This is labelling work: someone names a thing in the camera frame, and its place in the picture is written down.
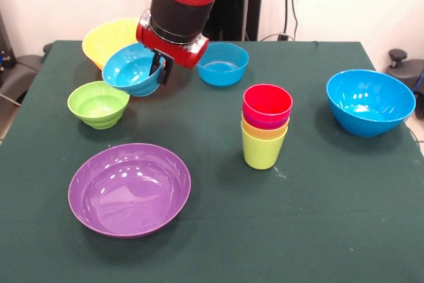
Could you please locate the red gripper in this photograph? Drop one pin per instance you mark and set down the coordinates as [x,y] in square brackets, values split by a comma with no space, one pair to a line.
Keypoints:
[179,52]

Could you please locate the small light blue ribbed bowl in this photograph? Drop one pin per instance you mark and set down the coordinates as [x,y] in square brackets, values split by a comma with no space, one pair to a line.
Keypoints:
[129,74]

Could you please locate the lime green cup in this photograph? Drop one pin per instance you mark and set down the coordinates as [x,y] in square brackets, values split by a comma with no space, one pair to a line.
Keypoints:
[261,153]

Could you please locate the black pedestal foot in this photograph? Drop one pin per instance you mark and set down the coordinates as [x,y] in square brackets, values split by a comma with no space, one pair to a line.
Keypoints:
[402,71]
[18,71]

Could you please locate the red cup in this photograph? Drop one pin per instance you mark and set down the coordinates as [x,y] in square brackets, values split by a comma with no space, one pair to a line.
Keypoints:
[268,104]

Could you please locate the yellow cup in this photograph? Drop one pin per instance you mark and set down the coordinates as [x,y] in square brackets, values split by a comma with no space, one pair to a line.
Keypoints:
[261,134]

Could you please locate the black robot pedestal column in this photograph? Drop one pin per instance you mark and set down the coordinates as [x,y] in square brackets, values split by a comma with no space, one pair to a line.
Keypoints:
[238,4]

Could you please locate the medium blue bowl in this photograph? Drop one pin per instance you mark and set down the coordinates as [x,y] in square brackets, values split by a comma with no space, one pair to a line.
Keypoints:
[225,71]

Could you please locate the small green ribbed bowl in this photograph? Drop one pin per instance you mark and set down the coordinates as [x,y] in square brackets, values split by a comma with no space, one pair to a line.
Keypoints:
[97,110]

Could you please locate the dark green table cloth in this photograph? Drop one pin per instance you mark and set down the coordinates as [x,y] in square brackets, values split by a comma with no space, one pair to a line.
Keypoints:
[232,213]

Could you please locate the wide purple bowl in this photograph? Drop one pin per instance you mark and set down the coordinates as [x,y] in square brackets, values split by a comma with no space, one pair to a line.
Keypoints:
[129,197]

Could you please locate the large orange bowl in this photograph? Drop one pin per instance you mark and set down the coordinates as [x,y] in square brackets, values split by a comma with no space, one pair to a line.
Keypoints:
[102,41]

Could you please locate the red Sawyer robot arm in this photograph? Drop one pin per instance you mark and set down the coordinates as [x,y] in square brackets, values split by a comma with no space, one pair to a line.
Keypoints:
[185,1]

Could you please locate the large blue bowl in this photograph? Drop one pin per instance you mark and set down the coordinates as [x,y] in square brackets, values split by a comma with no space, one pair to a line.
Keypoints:
[371,117]

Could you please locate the purple cup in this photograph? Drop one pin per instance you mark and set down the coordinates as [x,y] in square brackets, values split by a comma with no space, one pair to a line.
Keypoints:
[265,124]

